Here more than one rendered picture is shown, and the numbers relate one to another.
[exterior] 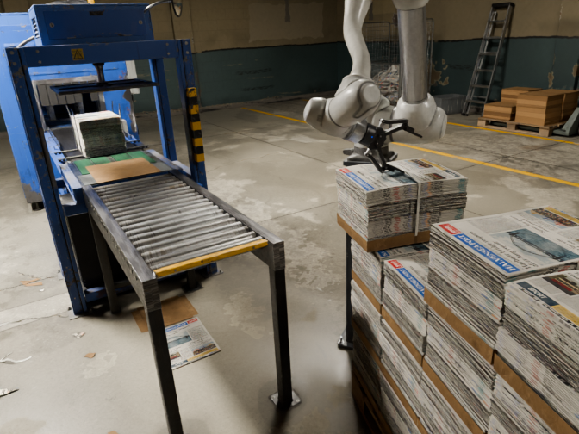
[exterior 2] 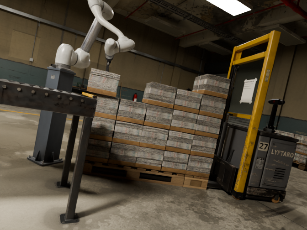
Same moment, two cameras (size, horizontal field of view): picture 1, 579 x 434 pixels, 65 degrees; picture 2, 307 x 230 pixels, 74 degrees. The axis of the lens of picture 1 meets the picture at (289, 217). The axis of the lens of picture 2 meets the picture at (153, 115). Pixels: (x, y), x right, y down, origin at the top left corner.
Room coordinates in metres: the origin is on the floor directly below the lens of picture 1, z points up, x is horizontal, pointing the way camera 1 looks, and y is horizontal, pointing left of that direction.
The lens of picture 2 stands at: (0.96, 1.78, 0.84)
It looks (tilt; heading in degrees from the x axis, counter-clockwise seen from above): 3 degrees down; 271
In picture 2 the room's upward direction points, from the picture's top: 12 degrees clockwise
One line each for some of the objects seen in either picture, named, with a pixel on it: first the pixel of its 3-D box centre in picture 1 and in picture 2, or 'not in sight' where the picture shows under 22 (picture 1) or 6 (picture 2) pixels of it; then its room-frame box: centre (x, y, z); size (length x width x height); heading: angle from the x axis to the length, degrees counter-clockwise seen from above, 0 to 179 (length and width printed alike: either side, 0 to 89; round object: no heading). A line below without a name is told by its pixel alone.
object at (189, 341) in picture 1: (184, 341); not in sight; (2.10, 0.61, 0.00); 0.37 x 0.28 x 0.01; 30
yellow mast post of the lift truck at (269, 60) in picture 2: not in sight; (256, 112); (-0.08, -0.47, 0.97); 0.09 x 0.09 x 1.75; 12
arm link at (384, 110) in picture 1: (373, 120); (65, 54); (2.05, -0.40, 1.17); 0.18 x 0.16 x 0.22; 63
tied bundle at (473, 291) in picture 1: (524, 278); (158, 96); (1.00, -0.58, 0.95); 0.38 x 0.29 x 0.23; 104
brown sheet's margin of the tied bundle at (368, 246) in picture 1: (370, 227); (102, 91); (1.56, -0.30, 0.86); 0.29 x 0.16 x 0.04; 14
